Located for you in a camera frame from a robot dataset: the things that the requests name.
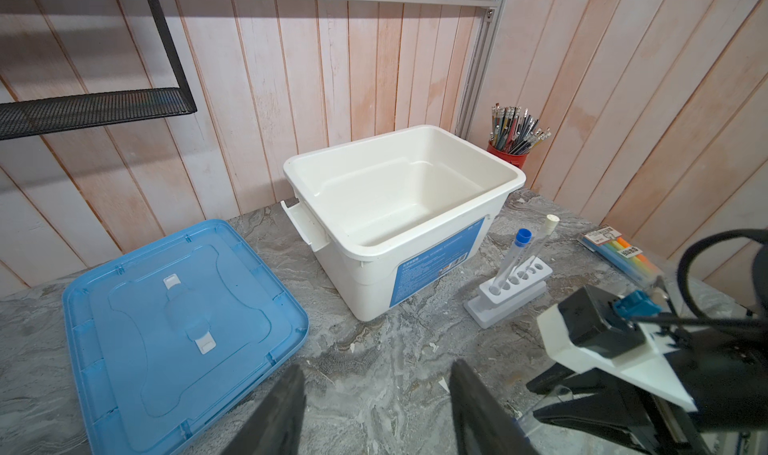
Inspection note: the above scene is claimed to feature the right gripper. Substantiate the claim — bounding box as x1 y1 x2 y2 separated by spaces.
526 363 712 454

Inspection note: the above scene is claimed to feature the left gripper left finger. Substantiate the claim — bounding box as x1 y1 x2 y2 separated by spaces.
222 364 306 455

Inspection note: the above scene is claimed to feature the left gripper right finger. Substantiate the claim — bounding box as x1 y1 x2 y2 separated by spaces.
449 359 537 454

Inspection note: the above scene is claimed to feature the white capped test tube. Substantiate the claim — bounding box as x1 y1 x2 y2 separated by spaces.
521 214 560 272

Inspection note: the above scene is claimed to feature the blue capped test tube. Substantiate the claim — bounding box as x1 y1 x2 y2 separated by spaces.
489 228 533 295

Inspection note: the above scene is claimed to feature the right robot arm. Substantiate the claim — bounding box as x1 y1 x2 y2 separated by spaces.
527 229 767 454

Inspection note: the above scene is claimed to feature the white test tube rack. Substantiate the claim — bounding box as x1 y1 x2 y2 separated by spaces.
464 257 553 329

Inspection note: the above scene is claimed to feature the blue plastic bin lid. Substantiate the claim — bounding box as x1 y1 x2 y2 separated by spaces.
62 219 309 454

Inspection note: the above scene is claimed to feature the pack of colored markers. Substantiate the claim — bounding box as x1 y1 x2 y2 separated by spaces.
580 226 663 287

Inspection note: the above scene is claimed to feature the white plastic storage bin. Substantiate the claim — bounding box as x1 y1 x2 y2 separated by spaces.
283 125 526 322

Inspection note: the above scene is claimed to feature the red pencil cup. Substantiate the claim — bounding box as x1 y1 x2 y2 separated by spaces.
487 143 528 169

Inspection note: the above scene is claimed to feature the bundle of pencils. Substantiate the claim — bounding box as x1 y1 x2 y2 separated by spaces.
489 104 553 156

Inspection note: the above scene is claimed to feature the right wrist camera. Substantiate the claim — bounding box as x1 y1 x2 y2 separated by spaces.
537 285 698 412

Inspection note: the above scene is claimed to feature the black mesh wall basket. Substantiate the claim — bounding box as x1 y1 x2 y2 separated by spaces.
1 0 197 157

